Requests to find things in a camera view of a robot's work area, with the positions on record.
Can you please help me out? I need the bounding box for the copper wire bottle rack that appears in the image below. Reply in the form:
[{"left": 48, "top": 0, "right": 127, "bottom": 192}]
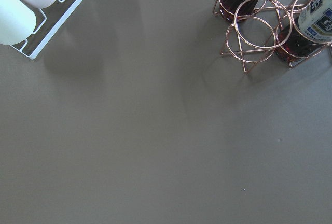
[{"left": 213, "top": 0, "right": 331, "bottom": 73}]

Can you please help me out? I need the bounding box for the pale green cup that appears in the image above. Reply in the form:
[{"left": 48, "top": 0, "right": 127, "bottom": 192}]
[{"left": 1, "top": 0, "right": 36, "bottom": 45}]

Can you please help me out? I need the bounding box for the white metal cup rack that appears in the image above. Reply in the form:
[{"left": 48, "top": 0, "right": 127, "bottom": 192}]
[{"left": 11, "top": 0, "right": 83, "bottom": 60}]

